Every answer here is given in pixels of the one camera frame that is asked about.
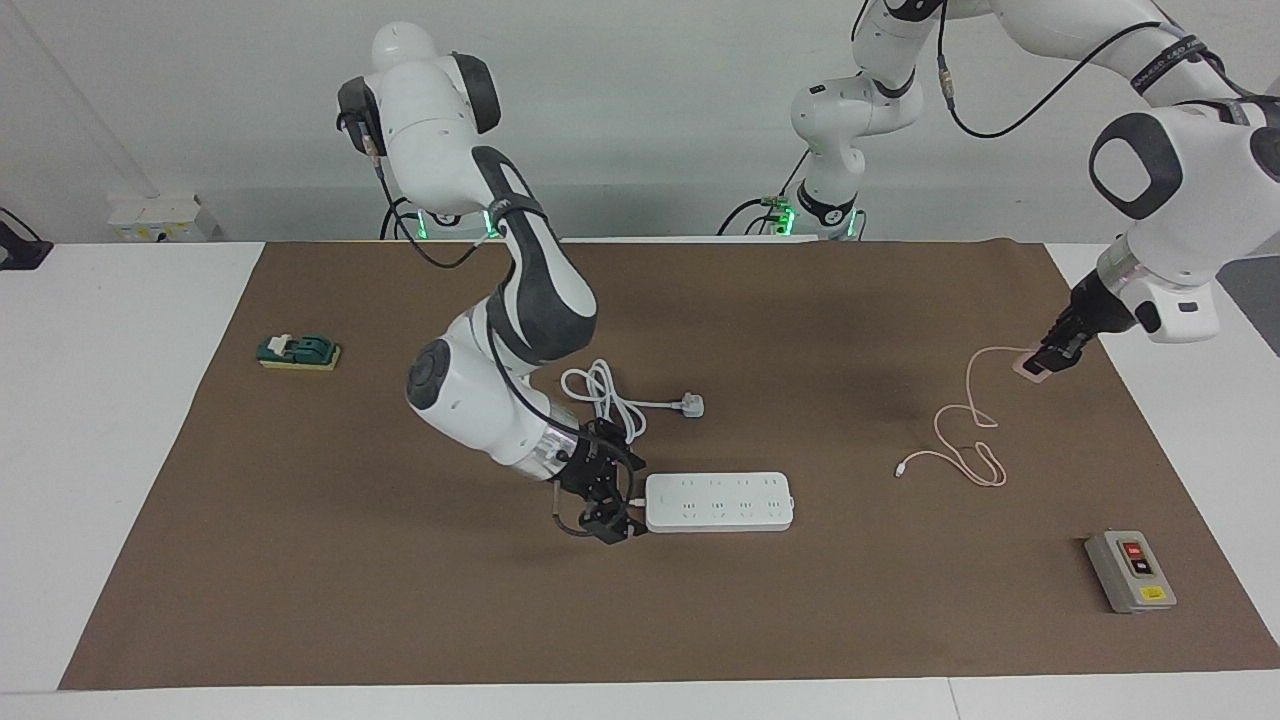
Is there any pink charging cable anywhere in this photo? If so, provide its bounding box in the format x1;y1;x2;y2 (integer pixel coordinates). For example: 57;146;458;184
894;345;1033;489

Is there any white power strip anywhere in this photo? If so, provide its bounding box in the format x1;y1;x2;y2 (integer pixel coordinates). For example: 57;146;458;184
644;472;797;534

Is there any brown table mat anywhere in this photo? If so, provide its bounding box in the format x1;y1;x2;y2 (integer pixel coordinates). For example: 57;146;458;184
58;238;1280;692

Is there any black device on table edge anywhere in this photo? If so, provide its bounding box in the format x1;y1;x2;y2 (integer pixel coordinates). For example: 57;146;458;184
0;207;54;272

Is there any white power cord with plug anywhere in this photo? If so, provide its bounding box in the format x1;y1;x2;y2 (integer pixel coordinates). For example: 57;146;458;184
559;359;707;506

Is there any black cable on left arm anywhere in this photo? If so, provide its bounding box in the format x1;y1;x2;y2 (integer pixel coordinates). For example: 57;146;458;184
716;0;1280;238

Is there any gray on-off switch box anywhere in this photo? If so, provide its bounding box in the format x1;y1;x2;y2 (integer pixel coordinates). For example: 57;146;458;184
1084;529;1178;615

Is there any white wall socket box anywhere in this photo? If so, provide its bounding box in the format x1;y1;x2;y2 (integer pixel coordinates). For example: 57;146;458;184
107;194;224;245

